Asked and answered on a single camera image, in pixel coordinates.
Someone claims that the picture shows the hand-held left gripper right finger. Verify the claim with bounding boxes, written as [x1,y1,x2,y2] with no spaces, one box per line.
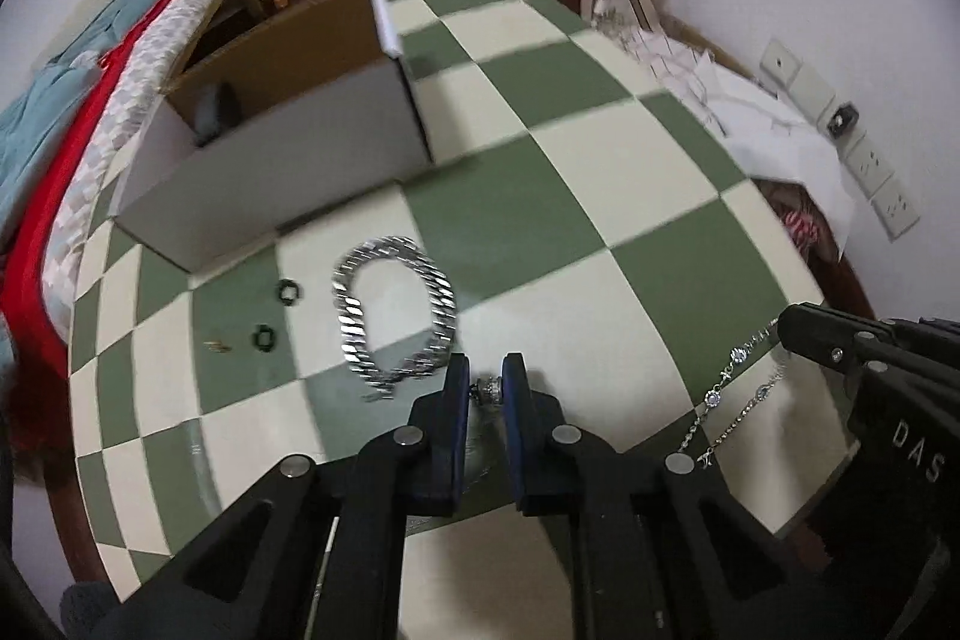
[502,353,852,640]

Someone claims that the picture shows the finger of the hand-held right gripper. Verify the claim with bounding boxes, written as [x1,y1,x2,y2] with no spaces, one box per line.
[778,302,902,375]

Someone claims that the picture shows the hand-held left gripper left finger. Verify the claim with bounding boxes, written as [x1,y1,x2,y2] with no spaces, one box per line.
[97,355,473,640]

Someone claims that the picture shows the silver crystal chain necklace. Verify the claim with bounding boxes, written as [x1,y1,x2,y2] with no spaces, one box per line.
[679,317,788,462]

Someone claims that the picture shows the red and white striped cloth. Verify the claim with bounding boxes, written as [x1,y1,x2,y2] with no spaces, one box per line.
[780,201,827,253]

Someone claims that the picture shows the green and cream checkered tablecloth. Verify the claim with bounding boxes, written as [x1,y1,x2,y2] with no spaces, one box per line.
[69,0,850,640]

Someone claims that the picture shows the black plug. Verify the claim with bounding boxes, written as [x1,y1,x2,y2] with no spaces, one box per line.
[825,100,860,139]

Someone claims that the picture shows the crumpled white plastic sheet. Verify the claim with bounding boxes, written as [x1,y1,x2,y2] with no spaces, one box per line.
[622,25,857,260]

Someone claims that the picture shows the open cardboard box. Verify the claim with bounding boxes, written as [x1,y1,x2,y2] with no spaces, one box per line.
[112,0,437,273]

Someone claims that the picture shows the folded blankets on bed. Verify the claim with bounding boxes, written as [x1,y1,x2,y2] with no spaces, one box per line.
[0,0,220,380]

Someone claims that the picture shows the grey and white patterned quilt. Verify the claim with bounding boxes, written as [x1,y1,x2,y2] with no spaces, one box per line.
[41,0,235,313]

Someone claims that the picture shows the light blue blanket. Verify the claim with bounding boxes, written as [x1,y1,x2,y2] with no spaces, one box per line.
[0,0,250,225]

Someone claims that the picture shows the chunky silver link chain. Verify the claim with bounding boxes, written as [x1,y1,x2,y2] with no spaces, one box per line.
[332,235,458,402]

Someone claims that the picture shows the white wall socket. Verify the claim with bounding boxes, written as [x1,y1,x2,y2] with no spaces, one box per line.
[870,179,923,241]
[844,134,898,196]

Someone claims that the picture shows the white wall switch plate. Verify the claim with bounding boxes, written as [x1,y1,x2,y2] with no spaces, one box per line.
[759,38,803,83]
[787,62,838,121]

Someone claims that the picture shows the wooden bed frame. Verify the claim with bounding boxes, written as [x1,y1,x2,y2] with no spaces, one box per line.
[169,0,265,80]

